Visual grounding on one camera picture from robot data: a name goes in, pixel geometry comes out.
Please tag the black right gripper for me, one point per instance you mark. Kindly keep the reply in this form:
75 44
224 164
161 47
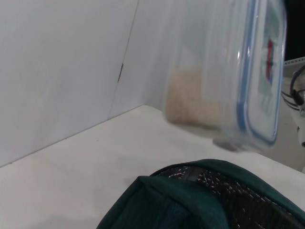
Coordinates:
296 28

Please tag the dark teal insulated bag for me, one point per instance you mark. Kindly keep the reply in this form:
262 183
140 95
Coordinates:
181 205

